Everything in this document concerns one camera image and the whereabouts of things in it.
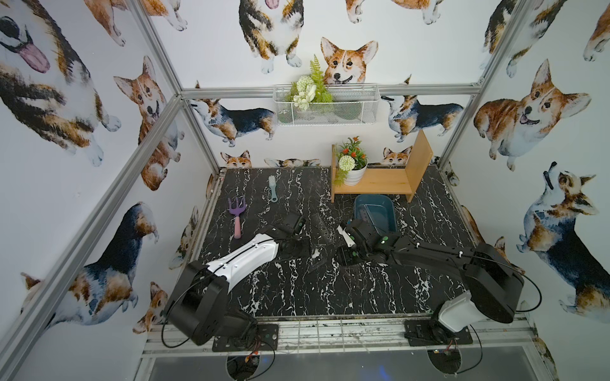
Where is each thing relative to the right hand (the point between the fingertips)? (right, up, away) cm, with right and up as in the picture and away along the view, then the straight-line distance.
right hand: (342, 249), depth 85 cm
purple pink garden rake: (-45, +12, +22) cm, 51 cm away
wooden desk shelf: (+29, +25, +22) cm, 44 cm away
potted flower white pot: (+5, +32, +8) cm, 33 cm away
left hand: (-13, +1, +2) cm, 13 cm away
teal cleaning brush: (-31, +24, +32) cm, 51 cm away
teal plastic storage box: (+19, +12, +21) cm, 30 cm away
